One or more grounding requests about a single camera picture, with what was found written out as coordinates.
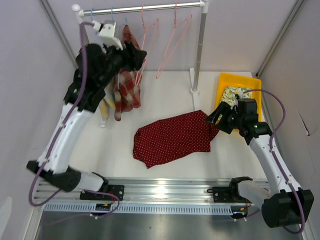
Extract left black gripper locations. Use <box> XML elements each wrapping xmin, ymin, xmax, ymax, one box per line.
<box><xmin>98</xmin><ymin>39</ymin><xmax>147</xmax><ymax>88</ymax></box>

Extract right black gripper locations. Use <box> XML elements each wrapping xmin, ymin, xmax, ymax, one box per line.
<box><xmin>204</xmin><ymin>101</ymin><xmax>244</xmax><ymax>135</ymax></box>

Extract pink wire hanger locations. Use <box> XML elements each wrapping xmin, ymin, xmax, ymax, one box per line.
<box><xmin>155</xmin><ymin>0</ymin><xmax>193</xmax><ymax>79</ymax></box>
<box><xmin>135</xmin><ymin>4</ymin><xmax>159</xmax><ymax>86</ymax></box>

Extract red polka dot skirt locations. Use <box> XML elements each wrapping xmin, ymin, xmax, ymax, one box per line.
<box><xmin>132</xmin><ymin>110</ymin><xmax>219</xmax><ymax>169</ymax></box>

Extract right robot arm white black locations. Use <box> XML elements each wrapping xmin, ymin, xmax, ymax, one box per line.
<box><xmin>205</xmin><ymin>98</ymin><xmax>314</xmax><ymax>228</ymax></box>

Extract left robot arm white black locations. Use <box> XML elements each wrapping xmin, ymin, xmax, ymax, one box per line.
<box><xmin>26</xmin><ymin>40</ymin><xmax>147</xmax><ymax>200</ymax></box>

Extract lemon print cloth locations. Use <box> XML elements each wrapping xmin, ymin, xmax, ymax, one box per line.
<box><xmin>219</xmin><ymin>86</ymin><xmax>253</xmax><ymax>106</ymax></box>

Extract red plaid garment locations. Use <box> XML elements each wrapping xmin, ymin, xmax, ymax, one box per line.
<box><xmin>113</xmin><ymin>24</ymin><xmax>143</xmax><ymax>122</ymax></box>

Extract yellow plastic tray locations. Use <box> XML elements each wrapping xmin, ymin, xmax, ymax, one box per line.
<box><xmin>215</xmin><ymin>72</ymin><xmax>262</xmax><ymax>123</ymax></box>

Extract pastel floral garment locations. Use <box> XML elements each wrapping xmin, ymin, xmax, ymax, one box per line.
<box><xmin>99</xmin><ymin>98</ymin><xmax>116</xmax><ymax>120</ymax></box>

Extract clothes rack metal white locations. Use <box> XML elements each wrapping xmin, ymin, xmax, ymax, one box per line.
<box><xmin>71</xmin><ymin>0</ymin><xmax>209</xmax><ymax>128</ymax></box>

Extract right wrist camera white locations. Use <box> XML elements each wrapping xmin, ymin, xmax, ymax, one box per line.
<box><xmin>231</xmin><ymin>91</ymin><xmax>245</xmax><ymax>110</ymax></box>

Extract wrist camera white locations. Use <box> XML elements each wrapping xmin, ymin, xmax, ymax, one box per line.
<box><xmin>231</xmin><ymin>91</ymin><xmax>245</xmax><ymax>110</ymax></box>
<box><xmin>91</xmin><ymin>20</ymin><xmax>124</xmax><ymax>50</ymax></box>

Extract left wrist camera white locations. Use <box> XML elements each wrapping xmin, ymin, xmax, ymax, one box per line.
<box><xmin>91</xmin><ymin>20</ymin><xmax>124</xmax><ymax>50</ymax></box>

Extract blue wire hanger right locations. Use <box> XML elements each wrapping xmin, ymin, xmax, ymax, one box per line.
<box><xmin>110</xmin><ymin>7</ymin><xmax>116</xmax><ymax>22</ymax></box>

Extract blue wire hanger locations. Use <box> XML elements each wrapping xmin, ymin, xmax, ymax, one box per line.
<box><xmin>90</xmin><ymin>8</ymin><xmax>94</xmax><ymax>21</ymax></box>
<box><xmin>110</xmin><ymin>7</ymin><xmax>116</xmax><ymax>22</ymax></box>

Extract blue wire hanger left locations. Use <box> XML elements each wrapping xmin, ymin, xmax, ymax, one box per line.
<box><xmin>90</xmin><ymin>8</ymin><xmax>94</xmax><ymax>21</ymax></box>

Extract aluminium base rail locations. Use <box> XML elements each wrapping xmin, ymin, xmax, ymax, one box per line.
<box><xmin>32</xmin><ymin>176</ymin><xmax>271</xmax><ymax>208</ymax></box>

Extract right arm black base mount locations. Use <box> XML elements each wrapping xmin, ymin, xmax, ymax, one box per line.
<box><xmin>206</xmin><ymin>186</ymin><xmax>250</xmax><ymax>204</ymax></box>

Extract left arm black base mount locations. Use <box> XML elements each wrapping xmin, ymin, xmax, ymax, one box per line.
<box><xmin>79</xmin><ymin>184</ymin><xmax>125</xmax><ymax>201</ymax></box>

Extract white slotted cable duct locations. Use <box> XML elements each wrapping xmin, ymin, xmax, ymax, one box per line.
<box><xmin>44</xmin><ymin>202</ymin><xmax>233</xmax><ymax>216</ymax></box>

